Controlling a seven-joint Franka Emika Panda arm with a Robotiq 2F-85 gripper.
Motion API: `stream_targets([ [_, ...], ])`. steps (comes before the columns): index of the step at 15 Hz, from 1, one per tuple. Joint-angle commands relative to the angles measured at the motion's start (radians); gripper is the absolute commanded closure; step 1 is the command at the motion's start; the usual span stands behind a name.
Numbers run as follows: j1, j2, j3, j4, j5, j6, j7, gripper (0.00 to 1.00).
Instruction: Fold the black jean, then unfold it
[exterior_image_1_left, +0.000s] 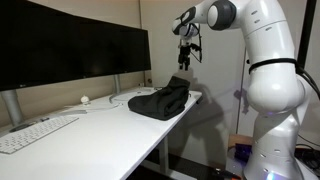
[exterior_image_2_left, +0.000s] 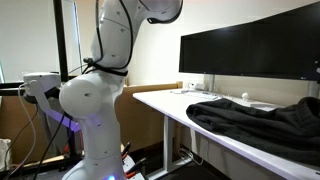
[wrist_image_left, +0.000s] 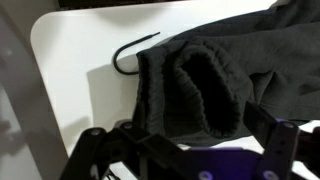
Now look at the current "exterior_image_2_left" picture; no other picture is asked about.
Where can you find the black jean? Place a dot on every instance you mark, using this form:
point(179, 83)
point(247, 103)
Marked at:
point(260, 126)

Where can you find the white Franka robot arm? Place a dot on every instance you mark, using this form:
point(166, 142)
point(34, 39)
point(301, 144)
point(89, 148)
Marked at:
point(96, 106)

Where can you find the large brown cardboard panel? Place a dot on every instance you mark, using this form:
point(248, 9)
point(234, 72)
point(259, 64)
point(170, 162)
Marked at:
point(143, 116)

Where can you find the silver monitor stand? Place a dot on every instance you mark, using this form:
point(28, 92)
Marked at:
point(210, 83)
point(313, 89)

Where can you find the black computer monitor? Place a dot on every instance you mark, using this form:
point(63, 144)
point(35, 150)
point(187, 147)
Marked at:
point(286, 43)
point(213, 50)

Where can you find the red black hand tool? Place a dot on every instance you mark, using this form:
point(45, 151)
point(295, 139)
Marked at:
point(126, 150)
point(136, 165)

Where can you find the small white ball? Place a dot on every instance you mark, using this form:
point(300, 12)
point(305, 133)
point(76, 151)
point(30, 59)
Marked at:
point(246, 96)

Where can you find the white flat trackpad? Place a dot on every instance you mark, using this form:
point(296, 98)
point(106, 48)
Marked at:
point(263, 105)

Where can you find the black vertical pole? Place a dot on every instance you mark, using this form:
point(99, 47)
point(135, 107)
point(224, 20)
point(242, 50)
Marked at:
point(60, 33)

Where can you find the white machine with purple light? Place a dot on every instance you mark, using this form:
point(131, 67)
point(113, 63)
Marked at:
point(40, 80)

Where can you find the black horizontal bar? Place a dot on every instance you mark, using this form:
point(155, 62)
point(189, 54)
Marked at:
point(10, 85)

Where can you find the white bag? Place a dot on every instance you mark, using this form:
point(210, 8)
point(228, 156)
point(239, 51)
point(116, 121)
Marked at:
point(5, 155)

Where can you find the white desk leg frame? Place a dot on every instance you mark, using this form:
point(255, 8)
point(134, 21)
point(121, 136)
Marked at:
point(169, 140)

